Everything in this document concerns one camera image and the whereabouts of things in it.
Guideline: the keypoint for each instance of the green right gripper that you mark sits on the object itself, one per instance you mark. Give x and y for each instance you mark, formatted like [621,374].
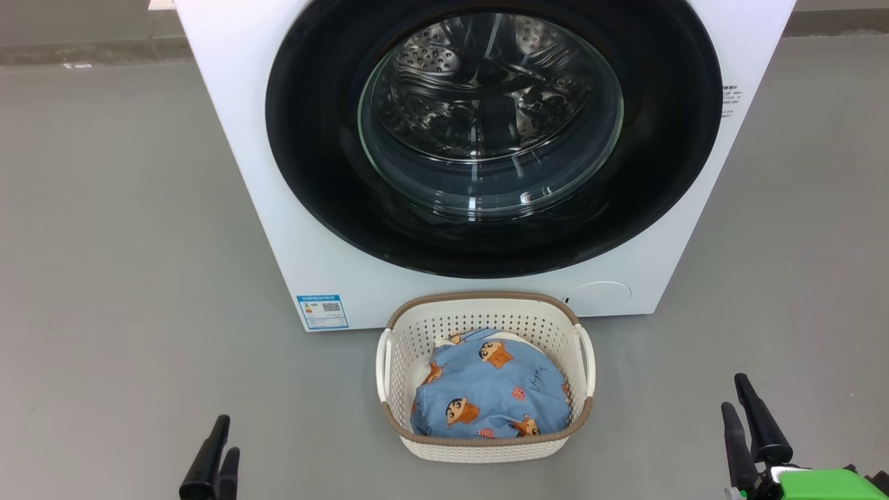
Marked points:
[819,486]

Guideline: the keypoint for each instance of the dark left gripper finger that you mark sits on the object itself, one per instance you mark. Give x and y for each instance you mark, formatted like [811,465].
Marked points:
[205,465]
[229,479]

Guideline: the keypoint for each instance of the blue cartoon print garment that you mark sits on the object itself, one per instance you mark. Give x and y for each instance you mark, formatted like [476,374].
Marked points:
[486,389]

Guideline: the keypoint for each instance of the black glass washer door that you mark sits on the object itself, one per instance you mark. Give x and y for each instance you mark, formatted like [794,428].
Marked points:
[312,173]

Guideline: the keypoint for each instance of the white front-load washing machine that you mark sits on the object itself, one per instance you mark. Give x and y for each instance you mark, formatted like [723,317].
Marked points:
[229,139]

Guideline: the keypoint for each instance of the steel washing machine drum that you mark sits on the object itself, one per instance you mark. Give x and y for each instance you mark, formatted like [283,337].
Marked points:
[430,69]

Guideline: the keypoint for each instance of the blue energy label sticker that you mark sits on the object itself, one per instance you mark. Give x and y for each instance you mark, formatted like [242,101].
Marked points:
[321,312]

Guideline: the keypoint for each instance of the round white filter cover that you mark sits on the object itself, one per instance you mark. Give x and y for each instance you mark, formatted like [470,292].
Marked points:
[601,297]

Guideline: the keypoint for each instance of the cream perforated laundry basket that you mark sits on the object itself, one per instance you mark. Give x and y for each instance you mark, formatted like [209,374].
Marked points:
[486,448]

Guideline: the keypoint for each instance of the small printed text sticker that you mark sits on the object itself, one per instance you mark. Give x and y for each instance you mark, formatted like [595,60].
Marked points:
[730,101]

